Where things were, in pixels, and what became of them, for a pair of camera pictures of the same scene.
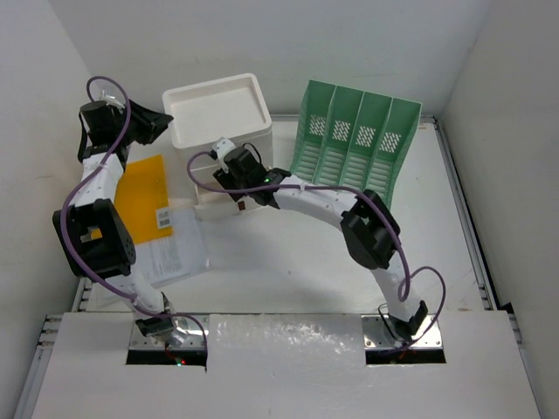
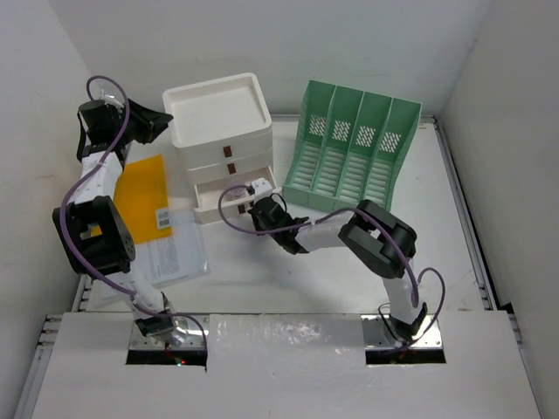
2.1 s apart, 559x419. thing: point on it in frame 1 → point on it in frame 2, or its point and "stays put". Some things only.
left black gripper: x=153 y=126 stays put
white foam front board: x=279 y=366 stays put
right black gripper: x=226 y=179 → x=258 y=225
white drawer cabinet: x=198 y=115 stays put
